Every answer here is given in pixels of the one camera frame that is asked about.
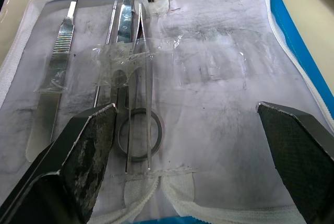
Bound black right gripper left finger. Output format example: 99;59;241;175
0;103;117;224

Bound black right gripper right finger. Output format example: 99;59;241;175
256;101;334;224

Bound blue zippered instrument pack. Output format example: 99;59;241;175
0;0;334;224

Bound silver surgical scissors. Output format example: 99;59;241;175
109;0;165;164

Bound silver tweezers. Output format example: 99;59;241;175
124;2;153;174

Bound thin silver probe needle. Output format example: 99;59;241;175
93;0;118;108

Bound silver scalpel handle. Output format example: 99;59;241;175
26;0;79;162

